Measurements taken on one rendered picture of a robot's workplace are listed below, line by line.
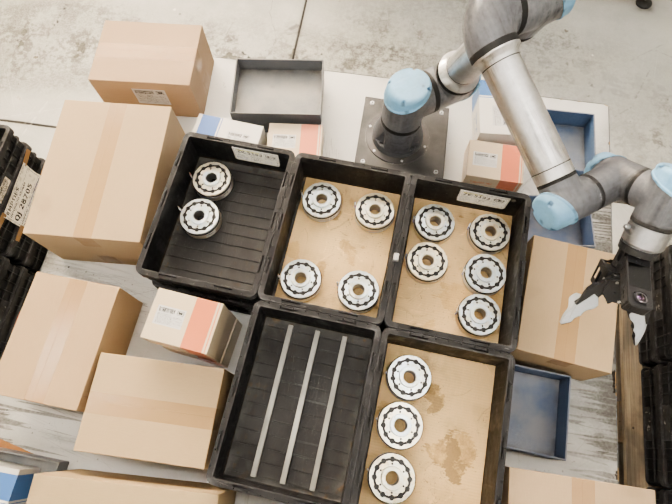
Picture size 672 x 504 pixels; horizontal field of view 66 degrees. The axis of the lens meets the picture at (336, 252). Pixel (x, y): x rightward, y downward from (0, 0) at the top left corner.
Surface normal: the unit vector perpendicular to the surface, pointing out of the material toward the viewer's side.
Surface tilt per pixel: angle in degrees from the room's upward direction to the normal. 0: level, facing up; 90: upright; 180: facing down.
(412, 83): 4
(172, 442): 0
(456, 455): 0
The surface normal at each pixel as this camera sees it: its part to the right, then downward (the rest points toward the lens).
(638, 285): 0.11, -0.55
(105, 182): -0.01, -0.34
